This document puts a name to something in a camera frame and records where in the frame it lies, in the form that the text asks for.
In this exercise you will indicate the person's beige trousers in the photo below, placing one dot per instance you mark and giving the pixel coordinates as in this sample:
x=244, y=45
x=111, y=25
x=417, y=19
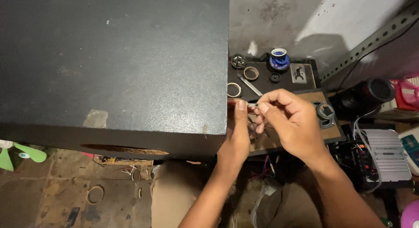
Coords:
x=176, y=195

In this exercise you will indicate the grey oval speaker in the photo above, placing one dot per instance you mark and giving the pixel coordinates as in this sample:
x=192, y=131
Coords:
x=325, y=114

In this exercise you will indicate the person's left hand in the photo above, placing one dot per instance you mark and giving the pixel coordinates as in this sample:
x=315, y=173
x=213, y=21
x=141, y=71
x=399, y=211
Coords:
x=236, y=146

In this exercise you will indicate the silver audio amplifier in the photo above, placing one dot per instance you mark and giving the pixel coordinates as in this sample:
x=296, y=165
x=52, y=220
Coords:
x=388, y=154

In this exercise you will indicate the white and teal box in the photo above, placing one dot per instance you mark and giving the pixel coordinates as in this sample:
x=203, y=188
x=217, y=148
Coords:
x=410, y=149

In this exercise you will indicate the person's right hand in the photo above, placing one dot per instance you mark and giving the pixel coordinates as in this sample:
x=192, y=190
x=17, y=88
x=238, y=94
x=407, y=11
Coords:
x=291, y=126

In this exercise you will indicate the perforated metal angle bar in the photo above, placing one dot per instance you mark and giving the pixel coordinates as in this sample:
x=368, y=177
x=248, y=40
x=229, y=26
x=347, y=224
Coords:
x=366, y=44

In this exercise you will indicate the brown wooden panel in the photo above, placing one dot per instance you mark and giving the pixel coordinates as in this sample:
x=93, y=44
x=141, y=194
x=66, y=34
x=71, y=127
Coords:
x=327, y=133

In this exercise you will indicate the small black round speaker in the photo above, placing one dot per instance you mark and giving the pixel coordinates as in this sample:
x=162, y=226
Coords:
x=238, y=61

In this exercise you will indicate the large black speaker cabinet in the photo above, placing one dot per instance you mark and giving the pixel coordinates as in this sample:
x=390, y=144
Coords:
x=111, y=74

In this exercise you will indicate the small black round cap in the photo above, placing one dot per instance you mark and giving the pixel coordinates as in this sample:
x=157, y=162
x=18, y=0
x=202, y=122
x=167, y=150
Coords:
x=275, y=77

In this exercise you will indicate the metal flat tool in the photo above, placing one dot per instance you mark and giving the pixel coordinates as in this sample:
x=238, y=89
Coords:
x=249, y=85

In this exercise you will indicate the pink round object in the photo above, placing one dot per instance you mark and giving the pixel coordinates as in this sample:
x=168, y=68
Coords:
x=410, y=215

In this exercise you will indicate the silver metal plate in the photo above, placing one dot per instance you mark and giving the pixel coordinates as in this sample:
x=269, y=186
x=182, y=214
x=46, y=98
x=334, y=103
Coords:
x=298, y=73

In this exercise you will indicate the black electronic device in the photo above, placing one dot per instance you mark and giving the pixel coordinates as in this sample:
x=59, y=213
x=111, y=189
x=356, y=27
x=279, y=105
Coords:
x=352, y=162

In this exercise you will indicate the blue and white lamp socket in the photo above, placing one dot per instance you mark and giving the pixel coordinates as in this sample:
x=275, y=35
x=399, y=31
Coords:
x=279, y=58

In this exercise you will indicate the green fan blade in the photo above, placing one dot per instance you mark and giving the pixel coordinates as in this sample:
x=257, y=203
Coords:
x=19, y=154

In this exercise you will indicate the pink plastic basket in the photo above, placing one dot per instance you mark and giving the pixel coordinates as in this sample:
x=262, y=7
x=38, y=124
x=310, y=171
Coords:
x=407, y=93

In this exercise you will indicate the black cylindrical speaker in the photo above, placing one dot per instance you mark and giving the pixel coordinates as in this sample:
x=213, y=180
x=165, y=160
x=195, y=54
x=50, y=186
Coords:
x=366, y=95

